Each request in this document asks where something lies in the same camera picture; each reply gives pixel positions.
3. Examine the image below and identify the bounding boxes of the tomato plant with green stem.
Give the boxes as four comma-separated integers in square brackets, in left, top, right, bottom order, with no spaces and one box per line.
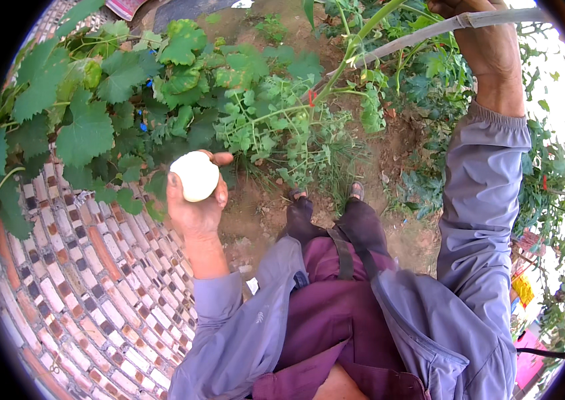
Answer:
[215,0,413,193]

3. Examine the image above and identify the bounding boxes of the pink plastic sheet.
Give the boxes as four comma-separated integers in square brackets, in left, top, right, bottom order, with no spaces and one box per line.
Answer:
[515,330,549,392]

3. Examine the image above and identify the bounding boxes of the person's left hand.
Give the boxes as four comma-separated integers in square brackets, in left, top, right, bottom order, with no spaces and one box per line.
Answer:
[166,149,234,241]

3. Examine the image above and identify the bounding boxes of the person's body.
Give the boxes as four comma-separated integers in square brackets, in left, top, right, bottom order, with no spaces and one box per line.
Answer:
[168,220,519,400]

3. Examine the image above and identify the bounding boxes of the black strap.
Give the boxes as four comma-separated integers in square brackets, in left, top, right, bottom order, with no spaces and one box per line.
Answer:
[515,347,565,360]

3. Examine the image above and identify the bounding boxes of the green grape vine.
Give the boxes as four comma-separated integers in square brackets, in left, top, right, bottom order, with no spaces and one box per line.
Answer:
[0,0,324,251]

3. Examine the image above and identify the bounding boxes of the pale garden support pole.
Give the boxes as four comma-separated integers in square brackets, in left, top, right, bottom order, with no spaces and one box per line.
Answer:
[325,7,546,79]

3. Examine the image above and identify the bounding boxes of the yellow packet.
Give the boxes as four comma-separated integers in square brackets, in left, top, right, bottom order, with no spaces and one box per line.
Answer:
[511,272,535,309]

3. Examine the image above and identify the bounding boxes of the white round ball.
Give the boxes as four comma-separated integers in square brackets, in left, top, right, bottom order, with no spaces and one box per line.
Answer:
[169,151,220,203]

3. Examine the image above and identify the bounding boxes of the person's right hand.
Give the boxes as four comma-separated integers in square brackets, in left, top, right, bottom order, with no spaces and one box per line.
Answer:
[428,0,526,79]

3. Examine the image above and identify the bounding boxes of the striped cloth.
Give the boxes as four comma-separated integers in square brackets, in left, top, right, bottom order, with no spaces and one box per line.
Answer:
[105,0,148,21]

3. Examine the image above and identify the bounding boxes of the person's legs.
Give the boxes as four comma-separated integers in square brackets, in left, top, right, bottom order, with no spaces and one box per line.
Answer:
[276,181,399,281]

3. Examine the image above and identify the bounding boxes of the dark stone slab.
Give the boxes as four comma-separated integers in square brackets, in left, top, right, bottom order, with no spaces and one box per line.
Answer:
[152,0,243,34]

